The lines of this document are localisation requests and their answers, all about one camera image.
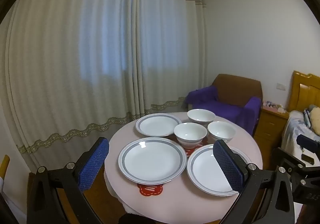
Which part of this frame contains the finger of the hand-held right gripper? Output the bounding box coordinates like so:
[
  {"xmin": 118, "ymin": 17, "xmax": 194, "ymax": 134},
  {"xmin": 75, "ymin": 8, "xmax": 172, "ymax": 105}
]
[
  {"xmin": 297, "ymin": 135, "xmax": 320, "ymax": 158},
  {"xmin": 272, "ymin": 147, "xmax": 309, "ymax": 186}
]

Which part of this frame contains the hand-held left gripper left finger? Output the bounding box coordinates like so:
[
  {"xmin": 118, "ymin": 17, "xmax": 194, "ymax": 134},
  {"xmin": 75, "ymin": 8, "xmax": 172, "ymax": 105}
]
[{"xmin": 26, "ymin": 137, "xmax": 110, "ymax": 224}]

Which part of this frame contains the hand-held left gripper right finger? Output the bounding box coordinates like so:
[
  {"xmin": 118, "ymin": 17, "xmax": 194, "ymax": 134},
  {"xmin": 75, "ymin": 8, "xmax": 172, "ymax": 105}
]
[{"xmin": 212, "ymin": 139, "xmax": 295, "ymax": 224}]

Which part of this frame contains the white plate with grey rim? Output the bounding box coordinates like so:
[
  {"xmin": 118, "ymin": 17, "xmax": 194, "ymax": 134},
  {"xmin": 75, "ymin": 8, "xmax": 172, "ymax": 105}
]
[
  {"xmin": 187, "ymin": 144, "xmax": 249, "ymax": 197},
  {"xmin": 118, "ymin": 137, "xmax": 187, "ymax": 185},
  {"xmin": 135, "ymin": 113, "xmax": 182, "ymax": 137}
]

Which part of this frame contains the white ceramic bowl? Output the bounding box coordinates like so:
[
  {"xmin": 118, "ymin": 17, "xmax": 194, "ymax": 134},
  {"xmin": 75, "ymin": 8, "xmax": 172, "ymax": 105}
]
[
  {"xmin": 207, "ymin": 121, "xmax": 237, "ymax": 144},
  {"xmin": 187, "ymin": 109, "xmax": 216, "ymax": 128},
  {"xmin": 174, "ymin": 122, "xmax": 207, "ymax": 149}
]

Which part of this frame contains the bed with floral sheet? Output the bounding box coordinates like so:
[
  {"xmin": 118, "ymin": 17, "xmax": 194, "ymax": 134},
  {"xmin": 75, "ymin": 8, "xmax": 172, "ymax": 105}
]
[{"xmin": 281, "ymin": 110, "xmax": 320, "ymax": 164}]

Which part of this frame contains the wooden nightstand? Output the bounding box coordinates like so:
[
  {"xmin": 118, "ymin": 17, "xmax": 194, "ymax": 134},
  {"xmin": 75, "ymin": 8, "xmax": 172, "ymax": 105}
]
[{"xmin": 254, "ymin": 105, "xmax": 290, "ymax": 171}]

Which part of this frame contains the wooden bed headboard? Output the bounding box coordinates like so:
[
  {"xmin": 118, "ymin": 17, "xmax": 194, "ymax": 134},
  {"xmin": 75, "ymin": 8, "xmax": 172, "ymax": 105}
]
[{"xmin": 287, "ymin": 70, "xmax": 320, "ymax": 113}]

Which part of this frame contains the purple blanket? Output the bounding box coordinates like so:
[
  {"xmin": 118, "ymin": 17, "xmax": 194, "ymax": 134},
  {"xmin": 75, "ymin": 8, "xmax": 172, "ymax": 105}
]
[{"xmin": 186, "ymin": 85, "xmax": 262, "ymax": 137}]

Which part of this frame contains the round pink printed table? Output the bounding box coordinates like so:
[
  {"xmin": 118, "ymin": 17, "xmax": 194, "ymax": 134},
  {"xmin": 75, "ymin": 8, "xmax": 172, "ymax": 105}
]
[{"xmin": 104, "ymin": 112, "xmax": 263, "ymax": 224}]

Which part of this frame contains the brown armchair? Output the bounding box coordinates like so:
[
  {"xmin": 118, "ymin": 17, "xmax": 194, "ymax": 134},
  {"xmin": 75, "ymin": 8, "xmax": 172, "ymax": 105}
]
[{"xmin": 212, "ymin": 74, "xmax": 263, "ymax": 137}]

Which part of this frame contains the beige curtain with lace trim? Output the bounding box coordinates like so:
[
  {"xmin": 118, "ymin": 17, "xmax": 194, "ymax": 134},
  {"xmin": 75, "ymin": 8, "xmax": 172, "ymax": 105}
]
[
  {"xmin": 0, "ymin": 0, "xmax": 139, "ymax": 162},
  {"xmin": 132, "ymin": 0, "xmax": 208, "ymax": 117}
]

